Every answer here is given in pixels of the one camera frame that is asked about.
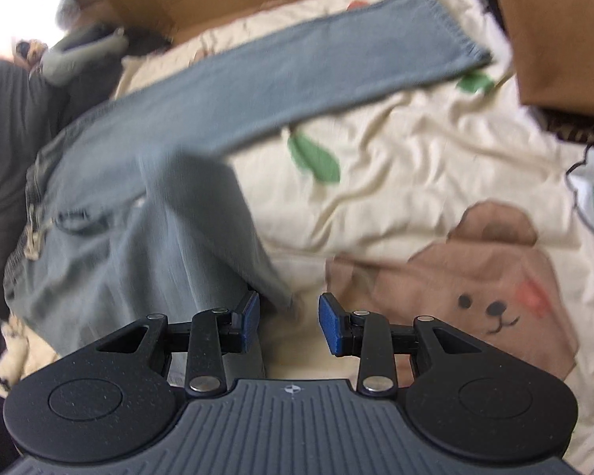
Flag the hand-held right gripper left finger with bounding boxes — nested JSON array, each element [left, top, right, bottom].
[[96, 291, 261, 399]]

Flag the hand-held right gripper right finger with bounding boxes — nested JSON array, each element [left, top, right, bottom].
[[318, 293, 496, 399]]

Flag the light blue jeans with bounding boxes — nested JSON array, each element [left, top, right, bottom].
[[2, 0, 493, 357]]

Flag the cream bear-print bed sheet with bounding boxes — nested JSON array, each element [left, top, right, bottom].
[[0, 0, 594, 475]]

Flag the grey neck pillow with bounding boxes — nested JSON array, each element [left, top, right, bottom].
[[40, 27, 127, 87]]

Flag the dark patterned garment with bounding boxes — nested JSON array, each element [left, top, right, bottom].
[[537, 106, 594, 152]]

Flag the orange plush toy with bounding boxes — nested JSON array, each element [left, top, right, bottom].
[[14, 38, 49, 63]]

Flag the brown folded garment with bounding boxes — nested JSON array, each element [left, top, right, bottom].
[[478, 0, 594, 122]]

